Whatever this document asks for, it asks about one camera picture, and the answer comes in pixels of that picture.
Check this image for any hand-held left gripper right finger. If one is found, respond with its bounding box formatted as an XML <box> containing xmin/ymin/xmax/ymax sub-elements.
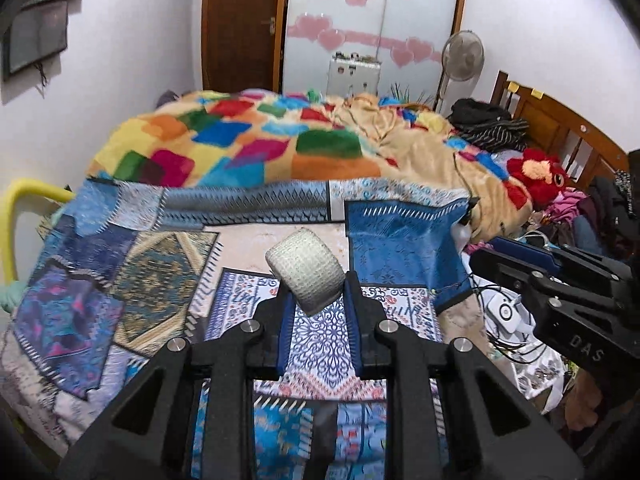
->
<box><xmin>344</xmin><ymin>271</ymin><xmax>585</xmax><ymax>480</ymax></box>

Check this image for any white metal box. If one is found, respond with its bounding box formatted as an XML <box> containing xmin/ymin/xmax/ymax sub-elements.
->
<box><xmin>326</xmin><ymin>52</ymin><xmax>383</xmax><ymax>97</ymax></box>

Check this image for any dark spiky plant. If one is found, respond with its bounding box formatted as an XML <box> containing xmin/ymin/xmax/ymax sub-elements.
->
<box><xmin>389</xmin><ymin>81</ymin><xmax>433</xmax><ymax>106</ymax></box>

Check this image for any white charger with cables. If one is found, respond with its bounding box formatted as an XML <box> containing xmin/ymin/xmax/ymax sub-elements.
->
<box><xmin>462</xmin><ymin>195</ymin><xmax>543</xmax><ymax>368</ymax></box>

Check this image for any white wardrobe with pink hearts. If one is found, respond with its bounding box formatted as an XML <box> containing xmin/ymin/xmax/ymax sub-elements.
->
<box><xmin>281</xmin><ymin>0</ymin><xmax>471</xmax><ymax>111</ymax></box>

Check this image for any wooden bed headboard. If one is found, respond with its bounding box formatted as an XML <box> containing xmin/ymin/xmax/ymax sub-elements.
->
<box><xmin>490</xmin><ymin>70</ymin><xmax>632</xmax><ymax>196</ymax></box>

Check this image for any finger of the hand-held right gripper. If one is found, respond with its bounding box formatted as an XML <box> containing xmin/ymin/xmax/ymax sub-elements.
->
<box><xmin>486</xmin><ymin>236</ymin><xmax>634</xmax><ymax>287</ymax></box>
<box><xmin>469</xmin><ymin>248</ymin><xmax>567</xmax><ymax>312</ymax></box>

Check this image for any white round-button device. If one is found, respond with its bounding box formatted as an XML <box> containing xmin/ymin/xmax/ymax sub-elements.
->
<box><xmin>486</xmin><ymin>294</ymin><xmax>522</xmax><ymax>335</ymax></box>

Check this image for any black framed wall panel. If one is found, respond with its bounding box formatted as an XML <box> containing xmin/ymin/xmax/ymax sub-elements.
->
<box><xmin>1</xmin><ymin>0</ymin><xmax>69</xmax><ymax>78</ymax></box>

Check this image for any brown wooden door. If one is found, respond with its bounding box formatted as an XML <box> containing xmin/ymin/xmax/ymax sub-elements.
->
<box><xmin>201</xmin><ymin>0</ymin><xmax>292</xmax><ymax>95</ymax></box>

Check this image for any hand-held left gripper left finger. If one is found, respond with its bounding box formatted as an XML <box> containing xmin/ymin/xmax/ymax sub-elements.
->
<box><xmin>57</xmin><ymin>279</ymin><xmax>297</xmax><ymax>480</ymax></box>

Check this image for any patchwork blue printed bedsheet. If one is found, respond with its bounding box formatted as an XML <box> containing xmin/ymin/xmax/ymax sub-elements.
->
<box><xmin>0</xmin><ymin>177</ymin><xmax>481</xmax><ymax>480</ymax></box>

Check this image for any colourful checked fleece blanket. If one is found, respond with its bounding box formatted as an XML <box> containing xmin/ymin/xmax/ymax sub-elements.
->
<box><xmin>86</xmin><ymin>87</ymin><xmax>533</xmax><ymax>246</ymax></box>

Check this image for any red plush toy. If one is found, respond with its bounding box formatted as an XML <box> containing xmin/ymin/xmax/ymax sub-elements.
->
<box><xmin>506</xmin><ymin>147</ymin><xmax>577</xmax><ymax>207</ymax></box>

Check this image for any black striped clothes pile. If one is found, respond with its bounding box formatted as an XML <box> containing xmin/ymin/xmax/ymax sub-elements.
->
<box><xmin>447</xmin><ymin>97</ymin><xmax>531</xmax><ymax>153</ymax></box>

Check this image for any standing electric fan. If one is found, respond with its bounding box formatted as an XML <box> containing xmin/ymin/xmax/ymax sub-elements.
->
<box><xmin>434</xmin><ymin>30</ymin><xmax>486</xmax><ymax>113</ymax></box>

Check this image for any purple and dark clothes pile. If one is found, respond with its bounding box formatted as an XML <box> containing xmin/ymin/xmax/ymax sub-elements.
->
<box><xmin>525</xmin><ymin>167</ymin><xmax>640</xmax><ymax>261</ymax></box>

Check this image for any white bandage roll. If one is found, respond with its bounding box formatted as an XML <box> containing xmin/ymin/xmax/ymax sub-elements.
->
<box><xmin>264</xmin><ymin>228</ymin><xmax>347</xmax><ymax>317</ymax></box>

